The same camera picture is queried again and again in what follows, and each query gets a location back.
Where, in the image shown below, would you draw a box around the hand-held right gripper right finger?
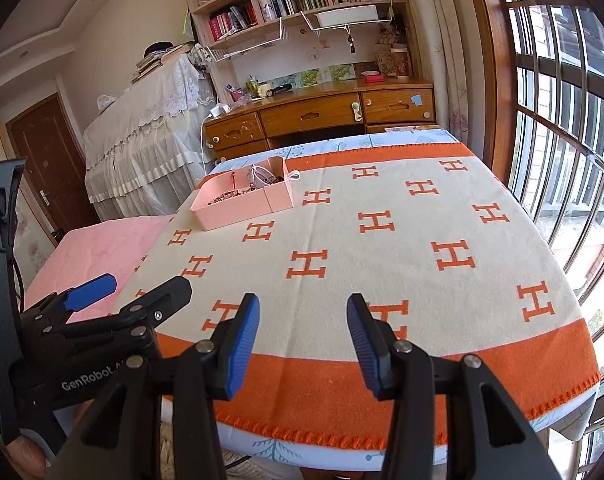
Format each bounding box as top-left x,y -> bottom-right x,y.
346,292 -> 553,480

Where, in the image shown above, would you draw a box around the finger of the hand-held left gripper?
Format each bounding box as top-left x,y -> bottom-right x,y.
22,273 -> 118,331
56,276 -> 193,341

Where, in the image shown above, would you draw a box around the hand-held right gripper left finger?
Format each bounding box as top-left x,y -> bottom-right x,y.
52,292 -> 261,480

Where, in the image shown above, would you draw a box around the pink jewelry box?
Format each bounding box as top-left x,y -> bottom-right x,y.
189,156 -> 301,232

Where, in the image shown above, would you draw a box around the person's left hand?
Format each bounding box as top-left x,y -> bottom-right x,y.
2,400 -> 97,480

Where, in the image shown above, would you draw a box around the pink plush mat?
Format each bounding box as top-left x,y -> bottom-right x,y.
24,215 -> 175,326

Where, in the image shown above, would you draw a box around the frosted glass door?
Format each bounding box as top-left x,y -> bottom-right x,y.
0,95 -> 57,266

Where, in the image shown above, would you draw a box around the orange and cream blanket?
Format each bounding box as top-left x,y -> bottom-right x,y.
109,142 -> 603,453

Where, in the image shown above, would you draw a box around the brown wooden door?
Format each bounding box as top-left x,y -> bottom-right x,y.
6,92 -> 100,246

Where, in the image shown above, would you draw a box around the piano with white lace cover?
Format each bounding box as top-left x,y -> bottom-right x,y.
84,52 -> 217,221

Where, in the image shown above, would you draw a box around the wooden desk with drawers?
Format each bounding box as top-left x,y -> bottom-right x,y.
202,80 -> 437,163

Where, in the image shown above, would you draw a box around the stack of books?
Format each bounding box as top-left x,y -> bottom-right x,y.
132,42 -> 195,85

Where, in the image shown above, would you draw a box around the green leaf pictures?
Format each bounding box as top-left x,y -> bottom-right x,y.
269,62 -> 357,88

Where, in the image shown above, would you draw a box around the wooden bookshelf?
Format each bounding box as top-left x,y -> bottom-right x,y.
179,0 -> 413,68

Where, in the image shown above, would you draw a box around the row of red books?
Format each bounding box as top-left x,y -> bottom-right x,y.
209,5 -> 257,43

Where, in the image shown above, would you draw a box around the patterned paper cup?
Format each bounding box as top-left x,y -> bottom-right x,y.
392,45 -> 413,78

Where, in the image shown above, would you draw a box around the patterned paper bag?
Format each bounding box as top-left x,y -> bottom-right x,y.
374,35 -> 397,78

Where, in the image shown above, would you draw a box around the pale floral curtain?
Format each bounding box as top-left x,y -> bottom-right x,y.
397,0 -> 470,133

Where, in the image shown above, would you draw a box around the window with metal grille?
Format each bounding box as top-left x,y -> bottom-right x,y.
497,0 -> 604,480

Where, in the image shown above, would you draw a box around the white tray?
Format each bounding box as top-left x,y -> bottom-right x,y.
314,5 -> 380,28

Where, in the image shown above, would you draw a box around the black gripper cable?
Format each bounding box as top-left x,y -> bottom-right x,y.
9,255 -> 25,311

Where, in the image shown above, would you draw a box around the white charger with cable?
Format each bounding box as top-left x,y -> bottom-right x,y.
199,104 -> 233,176

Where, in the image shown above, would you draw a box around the white wire rack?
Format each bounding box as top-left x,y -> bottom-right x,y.
204,10 -> 397,63

